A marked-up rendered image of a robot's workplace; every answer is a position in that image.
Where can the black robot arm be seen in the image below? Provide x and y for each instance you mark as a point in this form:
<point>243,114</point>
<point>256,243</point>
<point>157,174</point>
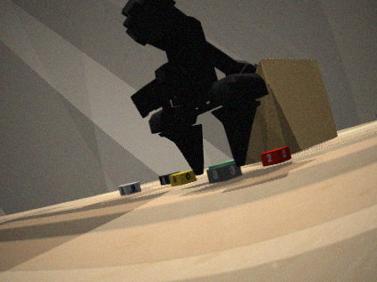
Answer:
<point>159,24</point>

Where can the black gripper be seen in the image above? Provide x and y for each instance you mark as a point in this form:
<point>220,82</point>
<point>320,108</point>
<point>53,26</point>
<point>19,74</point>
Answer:
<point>237,94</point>

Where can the red block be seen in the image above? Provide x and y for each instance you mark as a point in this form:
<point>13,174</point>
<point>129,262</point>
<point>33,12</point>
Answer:
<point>276,156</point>

